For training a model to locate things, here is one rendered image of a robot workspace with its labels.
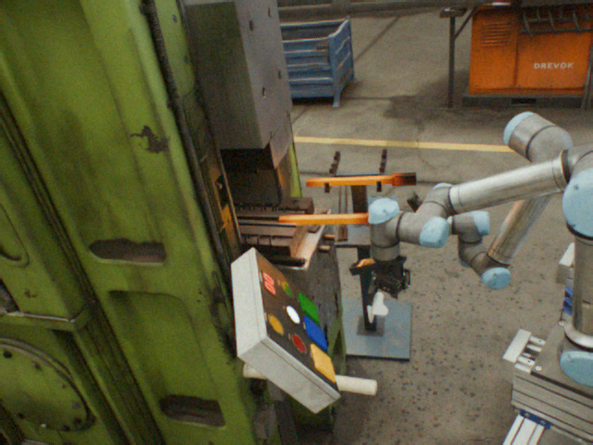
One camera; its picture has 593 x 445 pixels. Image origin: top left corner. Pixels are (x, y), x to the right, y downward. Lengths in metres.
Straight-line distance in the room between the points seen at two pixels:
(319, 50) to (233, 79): 4.06
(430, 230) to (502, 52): 3.98
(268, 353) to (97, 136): 0.74
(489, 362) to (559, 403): 1.01
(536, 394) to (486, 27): 3.88
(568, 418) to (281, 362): 0.88
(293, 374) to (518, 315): 1.87
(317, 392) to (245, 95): 0.79
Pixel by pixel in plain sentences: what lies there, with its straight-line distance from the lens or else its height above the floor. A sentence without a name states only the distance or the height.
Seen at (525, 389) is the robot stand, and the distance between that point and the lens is 1.69.
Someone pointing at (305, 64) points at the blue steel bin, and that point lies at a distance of 5.56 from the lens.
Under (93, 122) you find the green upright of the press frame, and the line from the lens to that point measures 1.47.
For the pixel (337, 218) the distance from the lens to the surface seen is 1.75.
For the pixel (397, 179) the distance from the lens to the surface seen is 2.08.
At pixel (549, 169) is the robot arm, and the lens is 1.26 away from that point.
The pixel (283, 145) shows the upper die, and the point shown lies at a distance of 1.65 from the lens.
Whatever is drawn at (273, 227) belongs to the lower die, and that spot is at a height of 0.99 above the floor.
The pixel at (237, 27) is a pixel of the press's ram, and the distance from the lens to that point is 1.40.
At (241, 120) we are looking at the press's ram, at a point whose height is 1.46.
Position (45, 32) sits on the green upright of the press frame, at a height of 1.77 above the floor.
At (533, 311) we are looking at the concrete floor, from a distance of 2.93.
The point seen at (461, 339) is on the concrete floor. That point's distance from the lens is 2.74.
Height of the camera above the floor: 1.97
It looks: 33 degrees down
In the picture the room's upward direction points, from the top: 10 degrees counter-clockwise
